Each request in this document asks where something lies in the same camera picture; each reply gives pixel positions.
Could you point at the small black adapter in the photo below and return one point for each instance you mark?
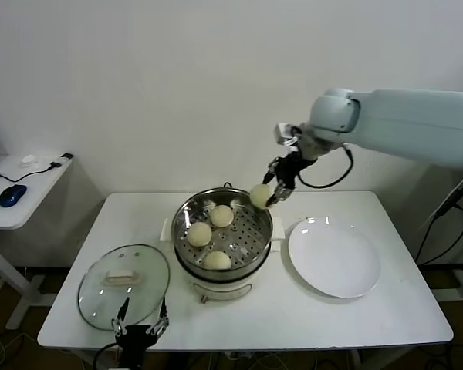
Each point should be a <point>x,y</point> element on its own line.
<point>66,156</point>

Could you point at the round glass pot lid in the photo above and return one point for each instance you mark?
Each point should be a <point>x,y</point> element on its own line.
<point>100,270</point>

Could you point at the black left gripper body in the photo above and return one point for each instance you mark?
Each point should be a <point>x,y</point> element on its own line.
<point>137,337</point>

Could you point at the blue computer mouse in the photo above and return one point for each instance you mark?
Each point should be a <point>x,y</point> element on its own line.
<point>11,195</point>

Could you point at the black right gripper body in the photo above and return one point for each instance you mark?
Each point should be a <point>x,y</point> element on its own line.
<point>289,169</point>

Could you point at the small white crumpled object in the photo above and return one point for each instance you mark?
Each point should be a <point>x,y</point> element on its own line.
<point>28,160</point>

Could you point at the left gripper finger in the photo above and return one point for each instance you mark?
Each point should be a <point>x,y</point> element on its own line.
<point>121,316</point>
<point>161,318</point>

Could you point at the light blue right robot arm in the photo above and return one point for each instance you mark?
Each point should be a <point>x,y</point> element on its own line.
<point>409,119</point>

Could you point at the stainless steel steamer basket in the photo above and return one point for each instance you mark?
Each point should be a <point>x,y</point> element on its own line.
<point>254,231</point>

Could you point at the white side desk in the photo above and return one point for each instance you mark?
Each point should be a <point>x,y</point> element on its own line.
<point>34,192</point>

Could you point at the white steamed baozi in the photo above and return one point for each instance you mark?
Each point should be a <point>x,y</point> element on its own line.
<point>199,235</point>
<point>217,261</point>
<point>221,216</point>
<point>259,196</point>

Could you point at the white round plate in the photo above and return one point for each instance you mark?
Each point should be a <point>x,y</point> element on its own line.
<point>332,258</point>

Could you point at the white electric cooking pot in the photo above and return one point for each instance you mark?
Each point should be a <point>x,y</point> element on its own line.
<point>222,289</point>

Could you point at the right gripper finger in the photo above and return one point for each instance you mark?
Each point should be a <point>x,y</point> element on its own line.
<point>271,169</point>
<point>281,194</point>

